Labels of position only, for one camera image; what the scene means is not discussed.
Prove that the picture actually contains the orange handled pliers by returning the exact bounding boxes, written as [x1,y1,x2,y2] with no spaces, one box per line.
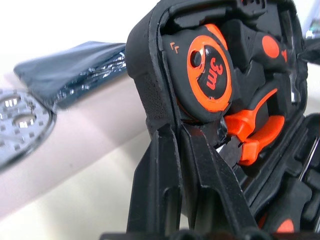
[214,88,286,168]

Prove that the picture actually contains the perforated steel steamer plate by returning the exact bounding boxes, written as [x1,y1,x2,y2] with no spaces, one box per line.
[0,89,56,174]

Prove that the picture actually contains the dark blue bagged cloth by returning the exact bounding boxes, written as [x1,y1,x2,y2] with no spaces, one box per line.
[13,40,129,112]

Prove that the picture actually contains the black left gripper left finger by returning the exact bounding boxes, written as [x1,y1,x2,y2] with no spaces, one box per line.
[125,123,185,236]

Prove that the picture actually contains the black orange tape measure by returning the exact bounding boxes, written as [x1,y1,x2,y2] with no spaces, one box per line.
[159,23,236,124]

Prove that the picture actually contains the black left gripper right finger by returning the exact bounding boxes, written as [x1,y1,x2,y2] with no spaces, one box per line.
[179,123,260,236]

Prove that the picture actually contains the black tool case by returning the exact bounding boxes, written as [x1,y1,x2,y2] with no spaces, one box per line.
[124,0,320,240]

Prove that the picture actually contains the silver shaft screwdriver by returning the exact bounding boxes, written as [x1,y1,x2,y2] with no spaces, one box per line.
[257,138,320,237]

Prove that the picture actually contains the claw hammer black orange handle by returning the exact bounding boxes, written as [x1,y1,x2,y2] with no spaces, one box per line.
[220,19,295,76]

